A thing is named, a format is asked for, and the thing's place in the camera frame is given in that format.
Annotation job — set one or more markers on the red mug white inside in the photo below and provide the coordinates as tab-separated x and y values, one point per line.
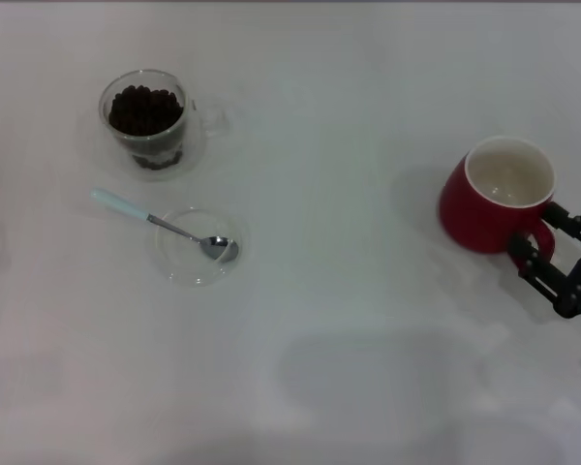
469	213

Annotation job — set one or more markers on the small clear glass dish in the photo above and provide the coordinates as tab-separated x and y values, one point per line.
193	266

